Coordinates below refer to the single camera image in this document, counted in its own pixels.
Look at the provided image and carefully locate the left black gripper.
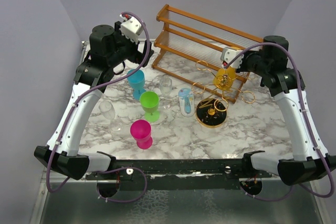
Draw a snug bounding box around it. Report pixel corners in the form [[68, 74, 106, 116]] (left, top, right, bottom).
[[108, 22, 154, 68]]

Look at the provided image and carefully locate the blue plastic wine glass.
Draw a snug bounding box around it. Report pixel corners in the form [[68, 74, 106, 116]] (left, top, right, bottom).
[[127, 69, 146, 100]]

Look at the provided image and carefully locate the clear wine glass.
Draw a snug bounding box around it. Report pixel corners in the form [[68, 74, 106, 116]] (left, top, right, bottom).
[[99, 101, 123, 132], [159, 76, 172, 110]]

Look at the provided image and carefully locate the yellow plastic wine glass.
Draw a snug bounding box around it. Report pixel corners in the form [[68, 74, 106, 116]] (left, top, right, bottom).
[[212, 47, 241, 92]]

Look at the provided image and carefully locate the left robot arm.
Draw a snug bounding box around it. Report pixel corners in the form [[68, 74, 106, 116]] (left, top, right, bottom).
[[34, 18, 154, 180]]

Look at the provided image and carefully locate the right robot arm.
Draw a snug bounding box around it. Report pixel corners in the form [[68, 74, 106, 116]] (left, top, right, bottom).
[[238, 35, 335, 186]]

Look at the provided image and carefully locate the wooden two-tier rack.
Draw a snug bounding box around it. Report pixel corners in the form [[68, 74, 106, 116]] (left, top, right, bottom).
[[152, 4, 262, 103]]

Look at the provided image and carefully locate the green plastic wine glass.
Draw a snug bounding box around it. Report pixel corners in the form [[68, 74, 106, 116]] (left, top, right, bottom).
[[140, 91, 160, 122]]

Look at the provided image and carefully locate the pink plastic wine glass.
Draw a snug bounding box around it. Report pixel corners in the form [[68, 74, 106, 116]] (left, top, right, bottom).
[[130, 120, 153, 150]]

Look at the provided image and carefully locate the blue tool in blister pack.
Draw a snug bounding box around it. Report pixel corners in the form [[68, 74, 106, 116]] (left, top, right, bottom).
[[178, 88, 195, 117]]

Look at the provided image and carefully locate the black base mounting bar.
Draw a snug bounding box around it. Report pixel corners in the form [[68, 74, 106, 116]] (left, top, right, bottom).
[[86, 158, 271, 191]]

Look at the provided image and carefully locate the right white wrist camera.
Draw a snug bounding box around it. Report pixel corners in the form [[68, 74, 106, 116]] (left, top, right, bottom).
[[220, 47, 244, 69]]

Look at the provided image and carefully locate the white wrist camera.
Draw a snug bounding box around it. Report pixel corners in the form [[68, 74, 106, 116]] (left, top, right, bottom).
[[220, 47, 244, 69], [120, 15, 143, 44]]

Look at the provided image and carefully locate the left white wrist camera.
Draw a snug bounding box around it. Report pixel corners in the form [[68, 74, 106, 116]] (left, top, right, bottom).
[[120, 15, 143, 44]]

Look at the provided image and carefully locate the gold wire wine glass rack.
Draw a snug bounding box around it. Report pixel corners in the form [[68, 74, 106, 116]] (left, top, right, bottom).
[[192, 60, 256, 129]]

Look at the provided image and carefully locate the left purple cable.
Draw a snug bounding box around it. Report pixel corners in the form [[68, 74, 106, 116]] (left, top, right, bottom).
[[46, 11, 152, 204]]

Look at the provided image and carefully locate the purple cable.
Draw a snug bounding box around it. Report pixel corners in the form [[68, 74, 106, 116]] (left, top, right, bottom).
[[225, 42, 336, 202], [46, 11, 152, 204]]

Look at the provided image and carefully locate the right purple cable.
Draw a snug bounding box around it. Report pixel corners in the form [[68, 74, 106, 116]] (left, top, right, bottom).
[[225, 42, 336, 202]]

